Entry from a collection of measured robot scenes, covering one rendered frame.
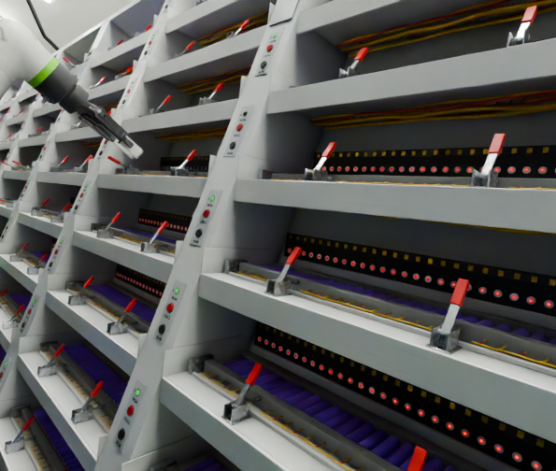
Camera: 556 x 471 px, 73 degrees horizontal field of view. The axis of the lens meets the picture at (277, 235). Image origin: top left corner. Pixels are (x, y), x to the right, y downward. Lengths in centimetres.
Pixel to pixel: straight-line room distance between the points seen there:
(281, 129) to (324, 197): 29
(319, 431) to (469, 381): 24
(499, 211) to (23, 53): 102
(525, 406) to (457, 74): 42
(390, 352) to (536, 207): 23
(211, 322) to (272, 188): 30
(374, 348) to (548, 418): 18
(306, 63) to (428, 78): 38
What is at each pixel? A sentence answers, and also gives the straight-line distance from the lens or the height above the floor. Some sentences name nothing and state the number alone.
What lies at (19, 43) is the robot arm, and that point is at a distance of 112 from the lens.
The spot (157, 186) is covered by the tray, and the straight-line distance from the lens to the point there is 102.
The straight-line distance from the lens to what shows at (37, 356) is 139.
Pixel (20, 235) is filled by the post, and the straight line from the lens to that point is 205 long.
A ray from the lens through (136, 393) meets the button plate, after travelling 81.
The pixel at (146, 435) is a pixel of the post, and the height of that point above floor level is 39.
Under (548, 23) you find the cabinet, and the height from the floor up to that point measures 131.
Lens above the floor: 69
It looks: 10 degrees up
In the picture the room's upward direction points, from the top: 19 degrees clockwise
